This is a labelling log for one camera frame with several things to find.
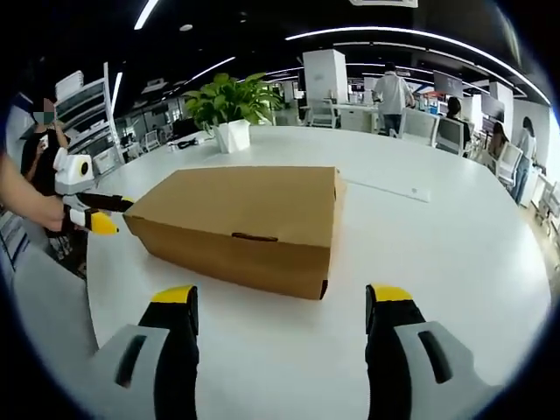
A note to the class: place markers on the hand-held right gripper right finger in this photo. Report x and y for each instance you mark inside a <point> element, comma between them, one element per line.
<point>407,350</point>

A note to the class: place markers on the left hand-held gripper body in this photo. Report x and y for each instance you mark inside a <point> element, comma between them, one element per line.
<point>74,177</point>

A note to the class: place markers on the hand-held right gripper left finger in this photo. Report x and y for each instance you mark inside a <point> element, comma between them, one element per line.
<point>151,350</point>

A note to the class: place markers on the brown cardboard shoe box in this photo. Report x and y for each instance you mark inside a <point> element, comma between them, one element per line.
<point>245,223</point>

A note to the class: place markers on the person's left hand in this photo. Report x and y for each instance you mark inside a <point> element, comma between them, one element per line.
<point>53,214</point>

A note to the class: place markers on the white shelving rack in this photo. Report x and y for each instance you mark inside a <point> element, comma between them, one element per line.
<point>89,127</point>

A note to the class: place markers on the white faceted plant pot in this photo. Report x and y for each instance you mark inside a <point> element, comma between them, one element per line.
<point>233,136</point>

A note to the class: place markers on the green potted plant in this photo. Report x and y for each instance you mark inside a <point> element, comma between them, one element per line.
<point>232,102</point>

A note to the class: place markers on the white flat strip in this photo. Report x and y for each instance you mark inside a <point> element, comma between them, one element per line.
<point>387,188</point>

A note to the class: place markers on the white office chair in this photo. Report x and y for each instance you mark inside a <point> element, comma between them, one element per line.
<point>324,114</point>
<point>509,164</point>
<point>450,136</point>

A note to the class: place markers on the white partition cabinet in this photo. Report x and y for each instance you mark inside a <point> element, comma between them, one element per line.
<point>324,85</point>

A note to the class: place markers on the dark computer monitor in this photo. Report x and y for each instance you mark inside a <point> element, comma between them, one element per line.
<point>448,84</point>

